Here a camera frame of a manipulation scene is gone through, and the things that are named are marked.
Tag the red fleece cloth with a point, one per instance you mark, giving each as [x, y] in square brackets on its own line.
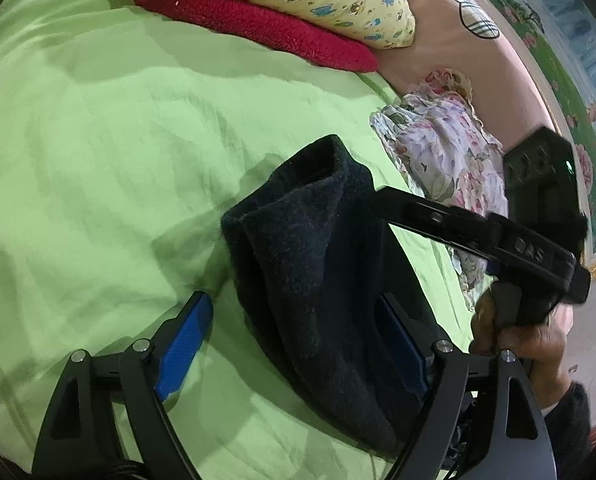
[258, 25]

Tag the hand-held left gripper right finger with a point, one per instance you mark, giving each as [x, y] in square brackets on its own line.
[403, 345]

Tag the gold framed landscape painting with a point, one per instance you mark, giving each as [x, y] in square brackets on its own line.
[568, 60]

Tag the black fleece cloth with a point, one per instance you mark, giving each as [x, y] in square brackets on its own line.
[323, 280]

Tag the pink pillow with drawing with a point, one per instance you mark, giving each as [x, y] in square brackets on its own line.
[458, 55]

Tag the person's right forearm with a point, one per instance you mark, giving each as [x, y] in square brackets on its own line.
[568, 430]

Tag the green bed sheet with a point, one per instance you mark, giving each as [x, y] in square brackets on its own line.
[118, 160]

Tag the floral ruffled cloth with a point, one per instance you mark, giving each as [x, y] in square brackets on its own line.
[443, 155]

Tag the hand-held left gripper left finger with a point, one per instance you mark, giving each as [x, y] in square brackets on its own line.
[188, 345]

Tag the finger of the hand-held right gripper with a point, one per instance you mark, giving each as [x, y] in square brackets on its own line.
[438, 220]

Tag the person's right hand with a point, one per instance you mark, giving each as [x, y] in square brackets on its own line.
[533, 355]

